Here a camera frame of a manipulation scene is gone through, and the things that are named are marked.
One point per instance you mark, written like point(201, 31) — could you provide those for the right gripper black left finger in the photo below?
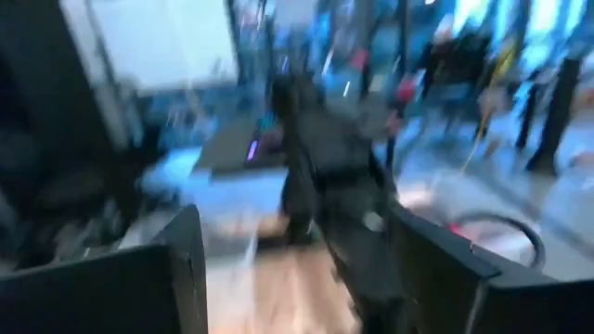
point(107, 297)

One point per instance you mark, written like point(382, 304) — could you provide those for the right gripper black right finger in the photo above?
point(487, 306)

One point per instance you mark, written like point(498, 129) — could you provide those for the dark grey side desk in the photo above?
point(227, 148)

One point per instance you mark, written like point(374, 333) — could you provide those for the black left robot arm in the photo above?
point(339, 185)

